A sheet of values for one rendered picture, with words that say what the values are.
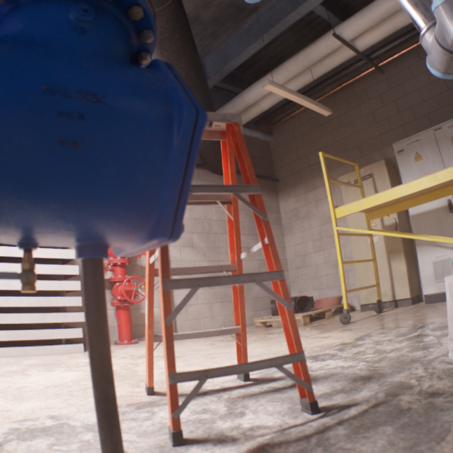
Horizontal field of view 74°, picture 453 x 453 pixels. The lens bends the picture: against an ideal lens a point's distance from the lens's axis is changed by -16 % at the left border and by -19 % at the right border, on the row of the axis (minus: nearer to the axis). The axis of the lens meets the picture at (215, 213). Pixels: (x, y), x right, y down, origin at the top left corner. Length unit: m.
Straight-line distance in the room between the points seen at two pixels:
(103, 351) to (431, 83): 5.05
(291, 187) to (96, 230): 5.54
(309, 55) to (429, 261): 2.97
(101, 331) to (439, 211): 3.98
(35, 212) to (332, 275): 5.15
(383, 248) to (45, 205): 4.35
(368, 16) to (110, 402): 4.34
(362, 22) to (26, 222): 4.20
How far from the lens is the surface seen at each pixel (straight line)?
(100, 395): 0.90
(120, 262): 4.07
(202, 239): 5.08
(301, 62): 4.83
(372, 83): 5.71
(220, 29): 5.63
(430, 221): 4.39
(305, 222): 5.94
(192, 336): 1.60
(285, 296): 1.20
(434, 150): 4.50
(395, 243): 4.65
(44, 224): 0.79
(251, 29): 5.46
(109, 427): 0.92
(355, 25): 4.52
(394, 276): 4.67
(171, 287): 1.09
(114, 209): 0.78
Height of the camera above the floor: 0.42
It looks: 14 degrees up
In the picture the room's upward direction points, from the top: 6 degrees counter-clockwise
